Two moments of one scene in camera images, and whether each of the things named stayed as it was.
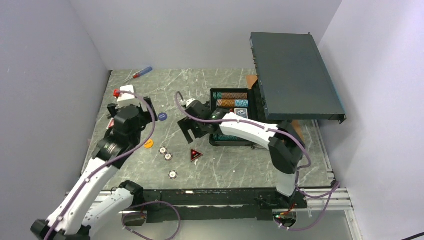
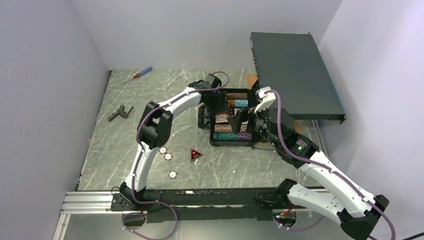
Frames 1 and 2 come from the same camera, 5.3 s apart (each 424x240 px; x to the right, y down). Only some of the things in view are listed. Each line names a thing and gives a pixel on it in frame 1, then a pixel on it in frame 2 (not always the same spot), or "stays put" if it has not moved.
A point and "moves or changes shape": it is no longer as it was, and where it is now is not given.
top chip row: (230, 95) stays put
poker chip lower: (173, 174) stays put
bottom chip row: (218, 137) stays put
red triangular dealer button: (195, 154) stays put
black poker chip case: (245, 102) stays put
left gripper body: (145, 117) -> (214, 102)
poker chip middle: (168, 156) stays put
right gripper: (185, 125) -> (243, 113)
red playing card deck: (111, 123) moves or changes shape
